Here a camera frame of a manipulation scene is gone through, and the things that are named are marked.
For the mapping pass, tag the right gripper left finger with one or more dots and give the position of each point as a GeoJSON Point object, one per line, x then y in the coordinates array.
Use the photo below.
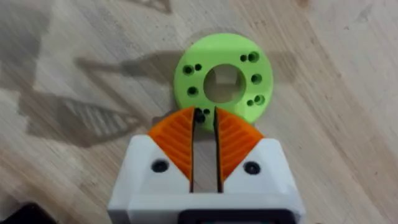
{"type": "Point", "coordinates": [168, 146]}

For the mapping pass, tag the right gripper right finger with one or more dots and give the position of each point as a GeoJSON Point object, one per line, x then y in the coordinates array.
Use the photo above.
{"type": "Point", "coordinates": [242, 146]}

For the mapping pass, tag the green disc with holes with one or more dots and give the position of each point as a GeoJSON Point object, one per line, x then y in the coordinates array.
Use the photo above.
{"type": "Point", "coordinates": [217, 53]}

